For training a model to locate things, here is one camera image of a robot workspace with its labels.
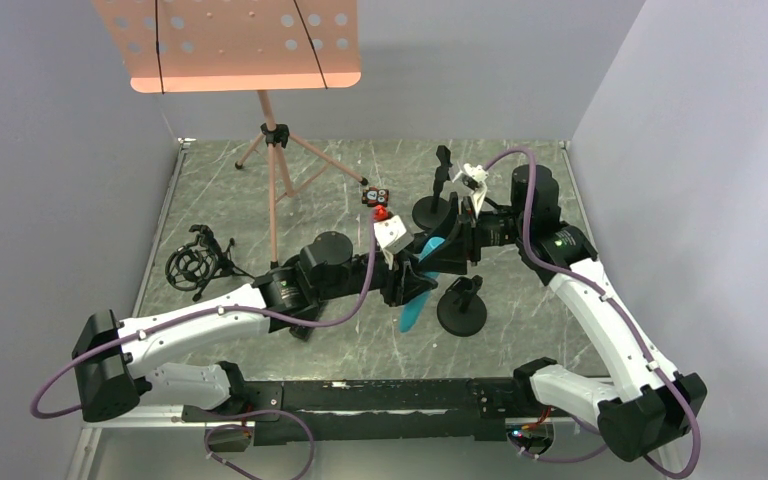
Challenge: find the black tall mic stand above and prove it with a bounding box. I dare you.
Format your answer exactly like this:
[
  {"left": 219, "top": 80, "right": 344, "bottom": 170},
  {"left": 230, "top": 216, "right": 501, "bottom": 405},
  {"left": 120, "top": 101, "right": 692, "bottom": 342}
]
[{"left": 411, "top": 145, "right": 452, "bottom": 230}]

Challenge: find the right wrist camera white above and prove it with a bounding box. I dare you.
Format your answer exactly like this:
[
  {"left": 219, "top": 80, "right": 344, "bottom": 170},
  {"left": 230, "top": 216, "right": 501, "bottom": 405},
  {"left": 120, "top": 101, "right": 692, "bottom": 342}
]
[{"left": 450, "top": 163, "right": 488, "bottom": 215}]

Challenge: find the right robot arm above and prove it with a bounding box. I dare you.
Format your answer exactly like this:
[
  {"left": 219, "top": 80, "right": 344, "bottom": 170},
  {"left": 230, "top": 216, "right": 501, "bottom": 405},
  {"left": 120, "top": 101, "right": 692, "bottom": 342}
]
[{"left": 420, "top": 164, "right": 707, "bottom": 479}]

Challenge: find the black round-base mic stand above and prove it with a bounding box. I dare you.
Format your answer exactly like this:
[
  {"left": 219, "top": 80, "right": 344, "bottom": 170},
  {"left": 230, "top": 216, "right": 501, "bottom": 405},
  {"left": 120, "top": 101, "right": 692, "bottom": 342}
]
[{"left": 436, "top": 275, "right": 487, "bottom": 338}]

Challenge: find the pink music stand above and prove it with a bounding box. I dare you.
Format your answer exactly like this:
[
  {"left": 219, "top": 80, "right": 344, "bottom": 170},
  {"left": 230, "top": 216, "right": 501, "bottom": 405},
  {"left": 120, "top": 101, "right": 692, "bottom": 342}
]
[{"left": 93, "top": 1, "right": 367, "bottom": 265}]

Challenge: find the small red black cube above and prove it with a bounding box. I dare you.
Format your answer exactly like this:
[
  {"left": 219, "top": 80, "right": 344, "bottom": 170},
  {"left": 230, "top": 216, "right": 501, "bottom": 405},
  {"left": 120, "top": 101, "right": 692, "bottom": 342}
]
[{"left": 361, "top": 187, "right": 389, "bottom": 208}]

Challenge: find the black microphone silver grille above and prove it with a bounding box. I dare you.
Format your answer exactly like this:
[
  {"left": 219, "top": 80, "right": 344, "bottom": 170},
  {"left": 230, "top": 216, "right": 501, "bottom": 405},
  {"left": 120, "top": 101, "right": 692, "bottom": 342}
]
[{"left": 289, "top": 320, "right": 314, "bottom": 342}]

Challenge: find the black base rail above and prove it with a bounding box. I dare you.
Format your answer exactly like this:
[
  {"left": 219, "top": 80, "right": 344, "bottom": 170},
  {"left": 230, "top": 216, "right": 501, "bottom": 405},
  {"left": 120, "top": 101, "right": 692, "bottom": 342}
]
[{"left": 178, "top": 377, "right": 551, "bottom": 446}]

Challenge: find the blue microphone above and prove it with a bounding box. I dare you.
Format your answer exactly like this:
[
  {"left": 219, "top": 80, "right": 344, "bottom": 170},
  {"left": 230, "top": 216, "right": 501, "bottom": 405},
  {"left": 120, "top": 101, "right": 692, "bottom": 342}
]
[{"left": 398, "top": 236, "right": 444, "bottom": 333}]

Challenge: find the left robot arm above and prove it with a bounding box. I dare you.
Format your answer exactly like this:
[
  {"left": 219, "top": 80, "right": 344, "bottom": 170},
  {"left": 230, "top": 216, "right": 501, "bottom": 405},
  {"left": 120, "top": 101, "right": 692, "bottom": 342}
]
[{"left": 72, "top": 231, "right": 437, "bottom": 423}]

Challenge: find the black shock mount tripod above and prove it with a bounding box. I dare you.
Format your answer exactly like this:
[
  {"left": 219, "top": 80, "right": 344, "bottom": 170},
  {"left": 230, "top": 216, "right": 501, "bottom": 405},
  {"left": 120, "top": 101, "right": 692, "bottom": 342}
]
[{"left": 164, "top": 224, "right": 254, "bottom": 302}]

